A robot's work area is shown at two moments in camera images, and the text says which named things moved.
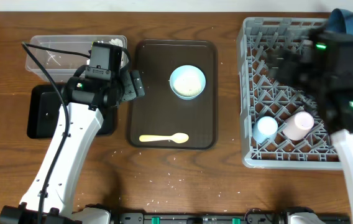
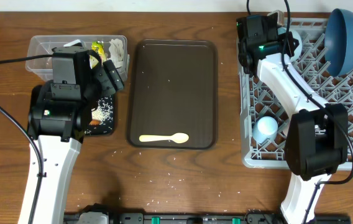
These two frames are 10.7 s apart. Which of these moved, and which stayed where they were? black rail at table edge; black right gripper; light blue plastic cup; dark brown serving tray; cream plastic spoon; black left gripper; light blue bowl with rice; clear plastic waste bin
Moved: black right gripper; black left gripper; light blue bowl with rice
Stayed: cream plastic spoon; clear plastic waste bin; black rail at table edge; dark brown serving tray; light blue plastic cup
